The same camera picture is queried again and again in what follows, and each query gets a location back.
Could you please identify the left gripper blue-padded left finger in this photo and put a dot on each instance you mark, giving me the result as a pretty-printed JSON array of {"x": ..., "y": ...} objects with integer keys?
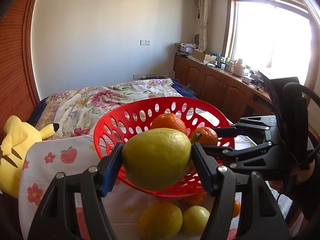
[{"x": 110, "y": 167}]

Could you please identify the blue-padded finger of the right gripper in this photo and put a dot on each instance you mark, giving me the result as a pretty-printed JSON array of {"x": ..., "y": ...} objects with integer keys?
[{"x": 227, "y": 132}]

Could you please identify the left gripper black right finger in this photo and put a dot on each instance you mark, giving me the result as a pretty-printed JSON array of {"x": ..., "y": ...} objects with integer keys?
[{"x": 199, "y": 158}]

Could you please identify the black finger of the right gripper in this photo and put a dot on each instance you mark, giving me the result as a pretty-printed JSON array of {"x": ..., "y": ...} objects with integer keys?
[{"x": 225, "y": 154}]

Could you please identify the small mandarin orange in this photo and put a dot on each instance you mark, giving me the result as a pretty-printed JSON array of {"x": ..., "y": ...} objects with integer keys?
[{"x": 205, "y": 136}]

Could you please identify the red perforated plastic basket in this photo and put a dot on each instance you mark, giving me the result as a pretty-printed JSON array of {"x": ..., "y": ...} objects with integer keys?
[{"x": 126, "y": 121}]

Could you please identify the yellow-green pear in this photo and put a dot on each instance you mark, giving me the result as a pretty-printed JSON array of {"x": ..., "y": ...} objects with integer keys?
[{"x": 156, "y": 159}]

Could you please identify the medium mandarin orange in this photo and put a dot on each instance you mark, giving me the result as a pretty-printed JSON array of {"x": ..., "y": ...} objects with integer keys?
[{"x": 169, "y": 120}]

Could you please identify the yellow-green lemon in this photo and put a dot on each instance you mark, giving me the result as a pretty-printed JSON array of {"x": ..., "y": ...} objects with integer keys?
[{"x": 161, "y": 220}]

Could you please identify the tiny mandarin orange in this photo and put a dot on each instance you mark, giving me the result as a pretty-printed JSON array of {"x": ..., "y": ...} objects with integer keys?
[{"x": 236, "y": 208}]

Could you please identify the right hand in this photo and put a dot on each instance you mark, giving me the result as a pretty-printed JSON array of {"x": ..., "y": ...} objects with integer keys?
[{"x": 297, "y": 173}]

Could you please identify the wooden sideboard cabinet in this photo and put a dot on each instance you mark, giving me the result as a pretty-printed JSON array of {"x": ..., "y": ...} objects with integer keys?
[{"x": 234, "y": 98}]

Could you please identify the pink white bottle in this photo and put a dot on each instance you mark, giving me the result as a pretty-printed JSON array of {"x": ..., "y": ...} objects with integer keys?
[{"x": 238, "y": 69}]

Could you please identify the white fruit-print tablecloth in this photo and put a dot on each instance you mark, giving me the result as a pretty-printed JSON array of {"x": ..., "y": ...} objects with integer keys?
[{"x": 260, "y": 215}]

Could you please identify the floral bed quilt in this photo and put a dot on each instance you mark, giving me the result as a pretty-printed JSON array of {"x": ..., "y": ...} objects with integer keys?
[{"x": 77, "y": 111}]

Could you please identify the cardboard box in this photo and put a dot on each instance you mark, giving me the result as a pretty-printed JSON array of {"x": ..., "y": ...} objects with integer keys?
[{"x": 203, "y": 56}]

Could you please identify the folded patterned cloth stack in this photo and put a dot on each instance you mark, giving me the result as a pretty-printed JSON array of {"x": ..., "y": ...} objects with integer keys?
[{"x": 186, "y": 47}]

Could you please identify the yellow plush toy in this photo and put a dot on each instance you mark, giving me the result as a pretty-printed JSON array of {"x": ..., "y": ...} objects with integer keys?
[{"x": 19, "y": 137}]

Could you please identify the wooden slatted wardrobe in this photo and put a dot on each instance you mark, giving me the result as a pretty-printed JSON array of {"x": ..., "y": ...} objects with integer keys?
[{"x": 19, "y": 94}]

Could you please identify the patterned window curtain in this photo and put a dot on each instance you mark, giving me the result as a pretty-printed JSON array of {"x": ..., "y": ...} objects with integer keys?
[{"x": 204, "y": 10}]

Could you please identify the window with wooden frame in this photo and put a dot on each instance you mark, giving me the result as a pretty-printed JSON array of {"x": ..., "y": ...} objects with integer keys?
[{"x": 276, "y": 35}]

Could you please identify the wall power strip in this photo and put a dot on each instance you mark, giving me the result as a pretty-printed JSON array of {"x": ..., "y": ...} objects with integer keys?
[{"x": 143, "y": 76}]

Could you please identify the white wall switch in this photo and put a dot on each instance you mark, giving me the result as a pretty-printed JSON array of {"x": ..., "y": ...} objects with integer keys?
[{"x": 145, "y": 42}]

